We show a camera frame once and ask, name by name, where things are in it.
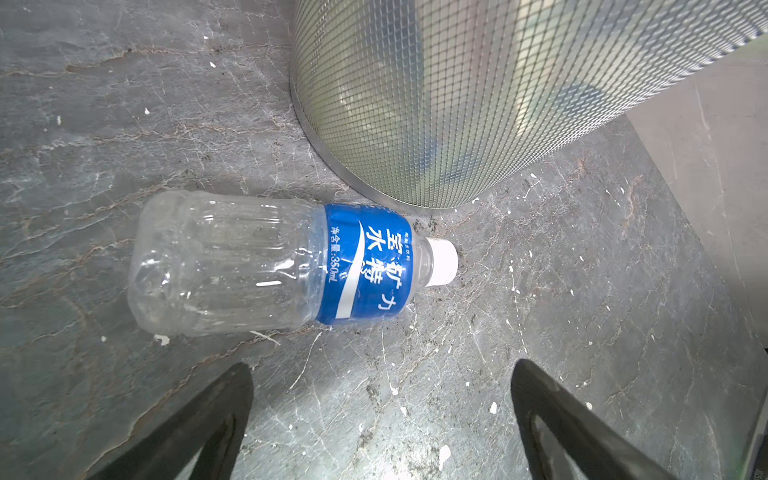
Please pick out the green bin with bag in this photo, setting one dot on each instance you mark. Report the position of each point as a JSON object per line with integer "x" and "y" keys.
{"x": 427, "y": 104}

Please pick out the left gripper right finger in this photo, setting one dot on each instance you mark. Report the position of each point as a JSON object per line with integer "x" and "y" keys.
{"x": 555, "y": 427}

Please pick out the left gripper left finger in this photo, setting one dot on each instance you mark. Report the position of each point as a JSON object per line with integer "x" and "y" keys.
{"x": 207, "y": 431}

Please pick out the clear bottle blue label top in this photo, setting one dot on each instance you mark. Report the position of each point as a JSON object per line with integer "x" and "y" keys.
{"x": 214, "y": 264}

